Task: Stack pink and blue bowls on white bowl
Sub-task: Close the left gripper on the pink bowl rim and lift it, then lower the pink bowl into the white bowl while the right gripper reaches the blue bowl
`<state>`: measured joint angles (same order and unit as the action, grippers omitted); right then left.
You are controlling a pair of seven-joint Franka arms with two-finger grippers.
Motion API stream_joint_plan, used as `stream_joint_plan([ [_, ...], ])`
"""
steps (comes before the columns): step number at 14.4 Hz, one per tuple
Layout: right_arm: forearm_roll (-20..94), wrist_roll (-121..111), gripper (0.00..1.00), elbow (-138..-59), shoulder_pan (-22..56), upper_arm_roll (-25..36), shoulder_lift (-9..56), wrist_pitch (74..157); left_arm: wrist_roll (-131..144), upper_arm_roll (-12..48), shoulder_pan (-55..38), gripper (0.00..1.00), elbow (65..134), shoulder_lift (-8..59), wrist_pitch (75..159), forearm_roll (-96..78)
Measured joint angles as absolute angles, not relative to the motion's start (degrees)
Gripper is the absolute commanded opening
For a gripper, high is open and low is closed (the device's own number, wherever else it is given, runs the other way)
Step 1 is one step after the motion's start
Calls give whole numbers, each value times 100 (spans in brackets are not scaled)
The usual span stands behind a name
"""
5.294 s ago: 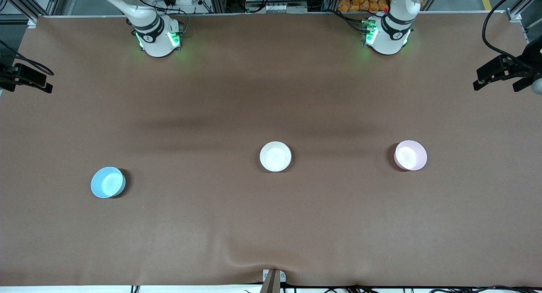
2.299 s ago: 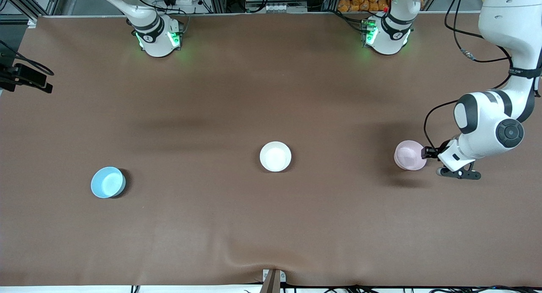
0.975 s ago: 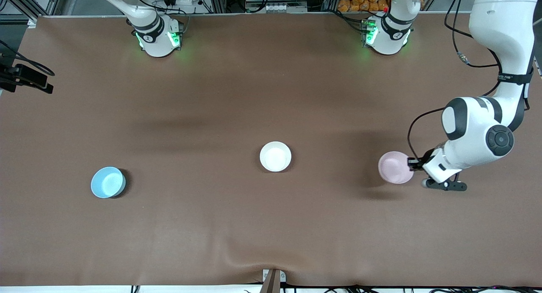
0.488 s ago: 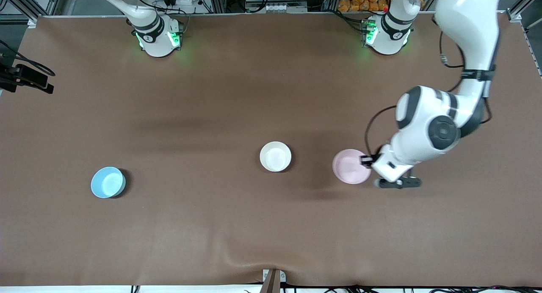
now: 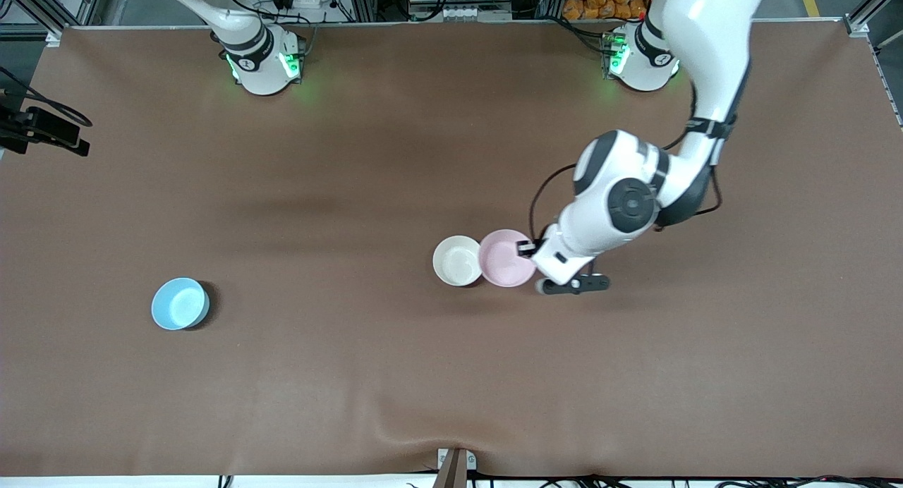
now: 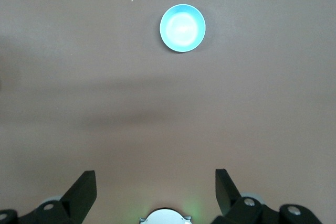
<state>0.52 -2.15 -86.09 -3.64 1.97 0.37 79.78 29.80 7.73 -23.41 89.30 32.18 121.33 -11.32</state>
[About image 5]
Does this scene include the orange packaged goods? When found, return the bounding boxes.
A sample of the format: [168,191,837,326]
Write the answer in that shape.
[562,0,651,21]

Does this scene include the pink bowl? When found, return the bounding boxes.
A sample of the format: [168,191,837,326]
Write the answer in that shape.
[478,229,538,288]

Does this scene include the blue bowl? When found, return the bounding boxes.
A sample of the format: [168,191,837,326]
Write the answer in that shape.
[151,277,210,331]

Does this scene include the metal table edge bracket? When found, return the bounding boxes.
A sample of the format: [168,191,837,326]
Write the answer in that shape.
[436,447,478,488]

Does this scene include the white bowl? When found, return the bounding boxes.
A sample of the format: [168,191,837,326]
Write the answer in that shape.
[432,236,483,287]

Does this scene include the white connector block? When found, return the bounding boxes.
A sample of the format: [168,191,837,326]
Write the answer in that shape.
[441,5,495,22]

